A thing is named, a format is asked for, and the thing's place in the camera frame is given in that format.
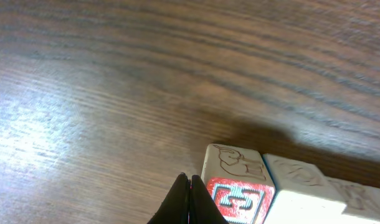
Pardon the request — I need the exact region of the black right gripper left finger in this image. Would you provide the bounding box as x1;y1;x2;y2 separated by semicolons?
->
148;173;190;224

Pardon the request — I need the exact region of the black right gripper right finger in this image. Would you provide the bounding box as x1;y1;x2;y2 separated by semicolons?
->
189;175;229;224

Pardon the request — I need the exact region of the red E wooden block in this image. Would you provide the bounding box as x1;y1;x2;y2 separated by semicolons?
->
201;144;275;224

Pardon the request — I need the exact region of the blue D wooden block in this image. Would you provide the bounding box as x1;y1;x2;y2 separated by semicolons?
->
263;154;346;223

